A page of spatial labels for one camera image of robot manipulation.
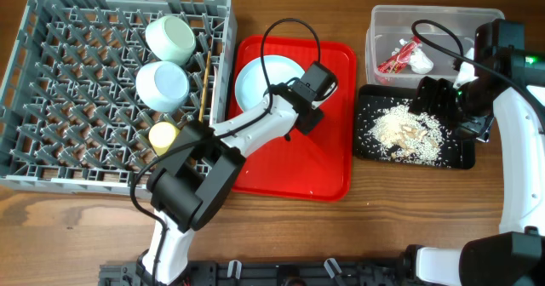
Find black plastic tray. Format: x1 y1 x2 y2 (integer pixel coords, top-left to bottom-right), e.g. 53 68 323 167
353 83 476 170

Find white tissue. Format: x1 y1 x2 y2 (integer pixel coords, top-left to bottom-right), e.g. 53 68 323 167
397 39 433 75

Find clear plastic bin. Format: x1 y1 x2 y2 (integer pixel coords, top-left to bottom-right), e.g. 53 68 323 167
365 5 505 89

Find white plastic fork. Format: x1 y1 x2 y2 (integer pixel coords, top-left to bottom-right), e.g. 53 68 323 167
209 66 219 125

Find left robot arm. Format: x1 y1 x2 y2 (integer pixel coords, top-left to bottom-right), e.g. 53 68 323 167
141 61 338 285

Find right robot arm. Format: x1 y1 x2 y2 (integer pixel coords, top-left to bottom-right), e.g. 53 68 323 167
401 19 544 285

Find wooden chopstick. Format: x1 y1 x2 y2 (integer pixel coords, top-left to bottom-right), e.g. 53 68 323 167
198 50 211 123

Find red plastic tray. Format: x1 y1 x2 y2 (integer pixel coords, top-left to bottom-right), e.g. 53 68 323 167
233 41 357 202

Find red snack wrapper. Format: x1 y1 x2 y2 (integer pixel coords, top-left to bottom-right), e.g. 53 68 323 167
377 37 422 74

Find rice food scraps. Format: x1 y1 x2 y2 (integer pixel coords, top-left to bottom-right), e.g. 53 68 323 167
356 102 461 168

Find grey dishwasher rack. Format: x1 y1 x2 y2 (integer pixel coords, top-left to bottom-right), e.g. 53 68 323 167
1 0 238 195

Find green bowl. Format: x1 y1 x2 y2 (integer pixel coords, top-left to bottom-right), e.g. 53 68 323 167
145 15 197 66

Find light blue plate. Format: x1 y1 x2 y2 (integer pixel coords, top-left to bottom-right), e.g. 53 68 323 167
235 55 304 113

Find light blue bowl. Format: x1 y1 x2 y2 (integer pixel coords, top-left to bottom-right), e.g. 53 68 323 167
135 61 189 112

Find yellow plastic cup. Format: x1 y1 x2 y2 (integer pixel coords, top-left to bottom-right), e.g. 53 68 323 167
148 122 180 156

